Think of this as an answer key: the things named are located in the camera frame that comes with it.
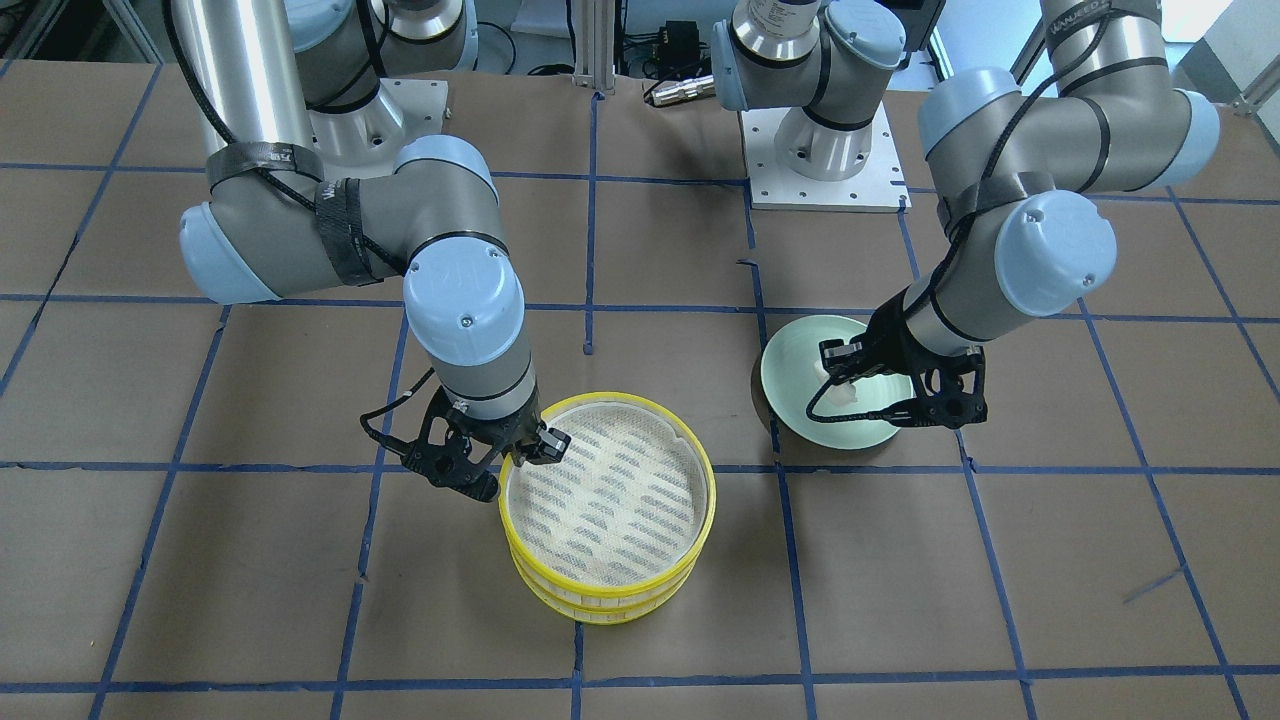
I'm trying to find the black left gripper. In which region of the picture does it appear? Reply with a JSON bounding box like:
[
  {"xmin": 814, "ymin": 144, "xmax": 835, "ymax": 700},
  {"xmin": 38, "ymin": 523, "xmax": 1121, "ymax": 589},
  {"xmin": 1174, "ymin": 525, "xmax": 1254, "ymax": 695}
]
[{"xmin": 819, "ymin": 300, "xmax": 986, "ymax": 430}]

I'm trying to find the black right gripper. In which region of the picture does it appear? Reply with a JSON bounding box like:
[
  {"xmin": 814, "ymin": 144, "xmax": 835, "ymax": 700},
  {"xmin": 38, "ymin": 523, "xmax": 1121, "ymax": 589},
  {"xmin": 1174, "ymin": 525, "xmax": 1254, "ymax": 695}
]
[{"xmin": 399, "ymin": 388, "xmax": 572, "ymax": 503}]

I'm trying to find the white steamed bun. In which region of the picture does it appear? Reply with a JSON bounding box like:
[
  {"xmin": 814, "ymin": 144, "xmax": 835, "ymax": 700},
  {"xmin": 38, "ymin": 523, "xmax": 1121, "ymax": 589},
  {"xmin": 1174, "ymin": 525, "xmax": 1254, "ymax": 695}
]
[{"xmin": 815, "ymin": 382, "xmax": 860, "ymax": 415}]

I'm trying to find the yellow-rimmed steamer basket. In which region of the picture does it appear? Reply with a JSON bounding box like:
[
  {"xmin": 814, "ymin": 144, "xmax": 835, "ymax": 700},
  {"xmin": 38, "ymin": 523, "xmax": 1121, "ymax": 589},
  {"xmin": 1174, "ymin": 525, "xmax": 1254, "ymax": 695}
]
[
  {"xmin": 499, "ymin": 392, "xmax": 717, "ymax": 597},
  {"xmin": 511, "ymin": 551, "xmax": 696, "ymax": 626}
]

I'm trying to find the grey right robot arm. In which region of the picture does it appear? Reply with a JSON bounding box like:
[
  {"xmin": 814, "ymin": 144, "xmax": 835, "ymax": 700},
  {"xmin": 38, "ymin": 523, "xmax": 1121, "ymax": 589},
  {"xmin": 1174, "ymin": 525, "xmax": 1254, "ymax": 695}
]
[{"xmin": 163, "ymin": 1, "xmax": 570, "ymax": 502}]

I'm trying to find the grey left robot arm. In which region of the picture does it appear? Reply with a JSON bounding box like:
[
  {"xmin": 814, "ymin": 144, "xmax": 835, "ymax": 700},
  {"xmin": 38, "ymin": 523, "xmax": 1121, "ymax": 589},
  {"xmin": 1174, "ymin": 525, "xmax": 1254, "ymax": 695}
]
[{"xmin": 710, "ymin": 1, "xmax": 1220, "ymax": 450}]

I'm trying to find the light green plate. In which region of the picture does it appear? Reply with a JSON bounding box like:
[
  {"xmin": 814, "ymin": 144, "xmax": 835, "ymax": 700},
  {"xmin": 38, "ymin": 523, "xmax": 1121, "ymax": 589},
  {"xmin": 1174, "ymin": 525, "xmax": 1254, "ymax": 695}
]
[{"xmin": 762, "ymin": 315, "xmax": 913, "ymax": 450}]

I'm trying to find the silver cylindrical connector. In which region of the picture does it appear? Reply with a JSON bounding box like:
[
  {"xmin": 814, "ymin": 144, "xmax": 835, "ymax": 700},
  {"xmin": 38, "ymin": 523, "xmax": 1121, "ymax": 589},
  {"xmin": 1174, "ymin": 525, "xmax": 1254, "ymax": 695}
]
[{"xmin": 643, "ymin": 76, "xmax": 716, "ymax": 108}]

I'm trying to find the black box behind table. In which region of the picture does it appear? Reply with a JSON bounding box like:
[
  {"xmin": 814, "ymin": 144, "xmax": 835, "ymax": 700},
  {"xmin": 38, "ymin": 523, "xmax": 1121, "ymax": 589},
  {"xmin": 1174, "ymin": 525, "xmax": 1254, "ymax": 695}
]
[{"xmin": 654, "ymin": 20, "xmax": 701, "ymax": 68}]

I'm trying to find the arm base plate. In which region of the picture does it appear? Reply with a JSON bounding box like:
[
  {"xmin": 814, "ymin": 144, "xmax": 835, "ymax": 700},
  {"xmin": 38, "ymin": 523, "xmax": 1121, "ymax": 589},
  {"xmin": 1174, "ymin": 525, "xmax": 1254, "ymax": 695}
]
[
  {"xmin": 739, "ymin": 106, "xmax": 911, "ymax": 213},
  {"xmin": 308, "ymin": 79, "xmax": 451, "ymax": 181}
]

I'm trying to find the aluminium profile post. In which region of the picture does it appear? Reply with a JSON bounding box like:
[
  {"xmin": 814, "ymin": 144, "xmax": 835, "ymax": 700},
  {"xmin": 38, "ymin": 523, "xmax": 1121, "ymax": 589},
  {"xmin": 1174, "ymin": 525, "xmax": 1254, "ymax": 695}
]
[{"xmin": 570, "ymin": 0, "xmax": 623, "ymax": 96}]

